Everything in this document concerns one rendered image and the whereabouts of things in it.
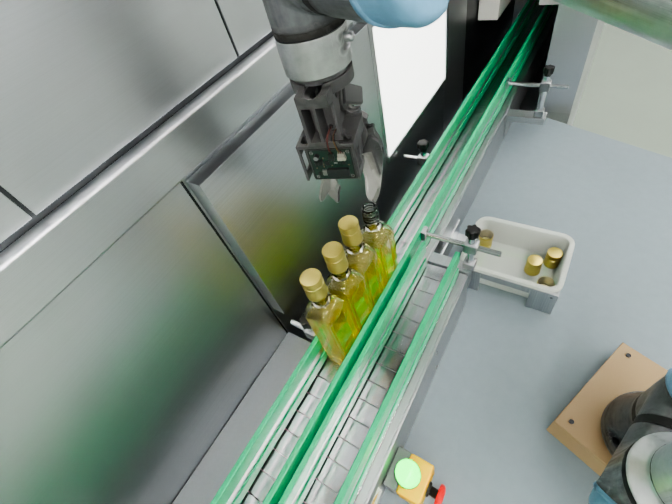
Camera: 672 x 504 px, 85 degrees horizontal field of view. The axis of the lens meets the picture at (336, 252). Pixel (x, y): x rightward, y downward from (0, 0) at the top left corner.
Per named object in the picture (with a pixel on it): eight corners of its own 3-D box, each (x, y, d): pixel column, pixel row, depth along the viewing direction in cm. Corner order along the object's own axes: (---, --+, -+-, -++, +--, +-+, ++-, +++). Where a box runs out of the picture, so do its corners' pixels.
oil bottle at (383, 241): (380, 275, 86) (366, 211, 70) (402, 283, 83) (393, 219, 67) (369, 294, 83) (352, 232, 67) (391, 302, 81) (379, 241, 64)
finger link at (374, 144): (359, 180, 53) (334, 130, 47) (361, 172, 54) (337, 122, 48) (390, 173, 50) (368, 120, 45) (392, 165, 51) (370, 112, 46)
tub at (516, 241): (477, 235, 102) (480, 213, 96) (567, 258, 92) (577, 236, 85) (455, 283, 95) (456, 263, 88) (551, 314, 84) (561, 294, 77)
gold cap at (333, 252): (334, 254, 62) (328, 237, 58) (352, 260, 60) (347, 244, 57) (323, 270, 60) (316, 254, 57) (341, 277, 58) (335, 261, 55)
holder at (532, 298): (458, 232, 105) (459, 213, 99) (566, 260, 92) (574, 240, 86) (435, 277, 97) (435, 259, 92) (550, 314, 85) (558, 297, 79)
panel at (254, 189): (438, 79, 115) (438, -55, 90) (447, 80, 114) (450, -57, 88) (272, 308, 74) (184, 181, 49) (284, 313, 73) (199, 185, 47)
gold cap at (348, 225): (349, 229, 65) (344, 212, 61) (366, 234, 63) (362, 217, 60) (338, 244, 63) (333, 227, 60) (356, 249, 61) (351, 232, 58)
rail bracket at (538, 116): (501, 127, 125) (510, 60, 108) (556, 134, 117) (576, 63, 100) (496, 135, 122) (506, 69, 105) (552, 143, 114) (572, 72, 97)
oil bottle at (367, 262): (367, 294, 83) (349, 232, 67) (389, 302, 81) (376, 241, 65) (355, 314, 81) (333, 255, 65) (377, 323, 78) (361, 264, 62)
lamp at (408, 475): (401, 455, 67) (400, 451, 65) (425, 468, 65) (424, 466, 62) (391, 480, 65) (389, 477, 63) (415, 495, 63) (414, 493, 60)
